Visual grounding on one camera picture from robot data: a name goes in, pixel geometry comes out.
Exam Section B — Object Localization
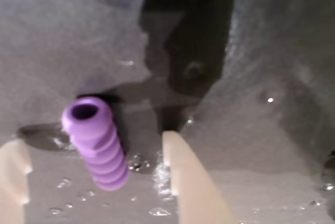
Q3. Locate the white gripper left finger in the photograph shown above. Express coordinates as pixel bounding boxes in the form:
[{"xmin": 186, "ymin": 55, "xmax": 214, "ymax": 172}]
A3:
[{"xmin": 0, "ymin": 139, "xmax": 34, "ymax": 224}]

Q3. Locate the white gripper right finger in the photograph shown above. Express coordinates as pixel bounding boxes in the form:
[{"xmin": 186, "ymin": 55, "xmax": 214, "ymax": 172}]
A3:
[{"xmin": 162, "ymin": 130, "xmax": 238, "ymax": 224}]

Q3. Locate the grey glossy table mat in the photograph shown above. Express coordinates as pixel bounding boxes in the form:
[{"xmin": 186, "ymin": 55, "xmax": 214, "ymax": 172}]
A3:
[{"xmin": 0, "ymin": 0, "xmax": 335, "ymax": 224}]

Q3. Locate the purple ribbed pen grip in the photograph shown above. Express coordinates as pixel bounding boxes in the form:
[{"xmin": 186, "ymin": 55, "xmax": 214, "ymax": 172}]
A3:
[{"xmin": 61, "ymin": 96, "xmax": 130, "ymax": 192}]

